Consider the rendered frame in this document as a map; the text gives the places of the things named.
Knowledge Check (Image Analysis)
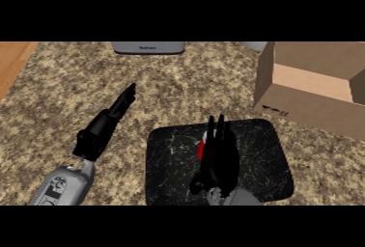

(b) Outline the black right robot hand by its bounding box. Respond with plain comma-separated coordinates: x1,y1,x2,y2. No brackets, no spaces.
188,114,241,199

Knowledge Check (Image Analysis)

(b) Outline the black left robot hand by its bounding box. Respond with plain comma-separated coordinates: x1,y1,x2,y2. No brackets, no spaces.
71,82,139,162

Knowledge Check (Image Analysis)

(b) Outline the red can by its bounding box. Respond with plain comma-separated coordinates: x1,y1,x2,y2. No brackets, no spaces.
195,128,219,162

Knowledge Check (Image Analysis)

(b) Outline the black scratched tray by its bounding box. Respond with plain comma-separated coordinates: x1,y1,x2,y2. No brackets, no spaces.
143,118,296,206

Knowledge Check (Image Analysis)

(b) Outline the open cardboard box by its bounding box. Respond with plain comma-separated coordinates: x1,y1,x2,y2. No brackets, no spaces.
253,41,365,141

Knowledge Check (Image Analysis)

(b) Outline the grey appliance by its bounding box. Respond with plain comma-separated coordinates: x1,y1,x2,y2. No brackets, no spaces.
111,41,186,55

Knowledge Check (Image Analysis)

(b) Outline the pale grey object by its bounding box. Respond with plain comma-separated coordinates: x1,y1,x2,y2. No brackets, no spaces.
241,41,269,52

